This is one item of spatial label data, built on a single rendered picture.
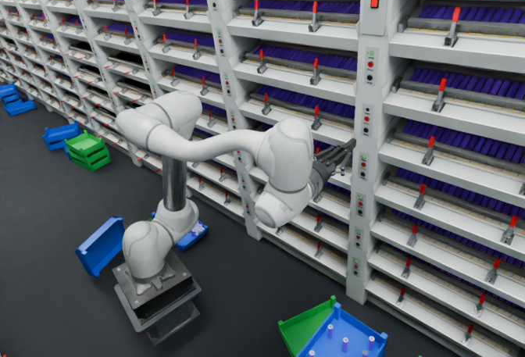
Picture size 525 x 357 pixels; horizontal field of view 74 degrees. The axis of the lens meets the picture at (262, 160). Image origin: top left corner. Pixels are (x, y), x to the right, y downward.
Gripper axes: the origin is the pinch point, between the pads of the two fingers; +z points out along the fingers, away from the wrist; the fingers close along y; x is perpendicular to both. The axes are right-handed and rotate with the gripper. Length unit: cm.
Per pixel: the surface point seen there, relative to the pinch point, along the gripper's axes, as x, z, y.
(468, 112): 13.1, 15.1, 28.2
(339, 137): -6.6, 13.4, -11.6
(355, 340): -63, -22, 19
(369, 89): 15.3, 12.1, -0.3
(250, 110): -7, 13, -58
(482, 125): 11.8, 12.3, 32.8
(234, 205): -81, 16, -87
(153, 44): 13, 16, -135
